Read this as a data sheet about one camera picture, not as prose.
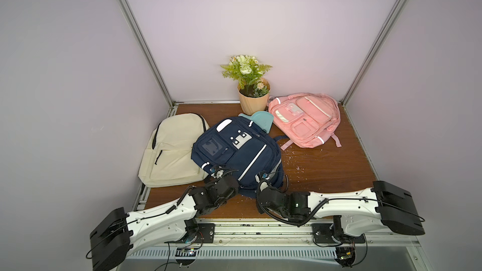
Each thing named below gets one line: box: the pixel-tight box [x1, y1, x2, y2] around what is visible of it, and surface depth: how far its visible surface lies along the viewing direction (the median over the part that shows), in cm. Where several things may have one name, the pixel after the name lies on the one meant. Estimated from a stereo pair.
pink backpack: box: [268, 92, 342, 151], surface depth 109 cm
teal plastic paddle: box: [238, 110, 275, 134], surface depth 109 cm
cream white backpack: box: [138, 112, 209, 188], surface depth 97 cm
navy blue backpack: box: [190, 116, 284, 197], surface depth 92 cm
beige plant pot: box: [237, 77, 272, 116], surface depth 106 cm
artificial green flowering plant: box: [220, 54, 273, 98], surface depth 99 cm
